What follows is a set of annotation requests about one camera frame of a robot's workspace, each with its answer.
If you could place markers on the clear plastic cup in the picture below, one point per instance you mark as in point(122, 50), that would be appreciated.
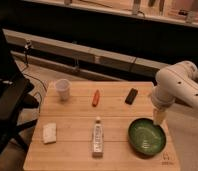
point(62, 86)

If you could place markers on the black rectangular block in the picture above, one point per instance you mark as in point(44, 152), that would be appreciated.
point(131, 96)

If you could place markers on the white tube bottle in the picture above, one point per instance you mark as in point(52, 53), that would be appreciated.
point(97, 139)

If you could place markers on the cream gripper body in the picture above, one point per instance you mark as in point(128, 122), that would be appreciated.
point(158, 116)

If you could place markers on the wooden board table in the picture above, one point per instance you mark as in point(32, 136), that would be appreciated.
point(75, 121)

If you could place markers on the green ceramic bowl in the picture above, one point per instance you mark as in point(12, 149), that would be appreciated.
point(145, 137)

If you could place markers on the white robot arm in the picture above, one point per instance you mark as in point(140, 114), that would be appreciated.
point(174, 81)

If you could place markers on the black chair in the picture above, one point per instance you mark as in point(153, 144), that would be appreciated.
point(14, 96)

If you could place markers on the white sponge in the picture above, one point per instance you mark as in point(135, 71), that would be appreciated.
point(49, 133)

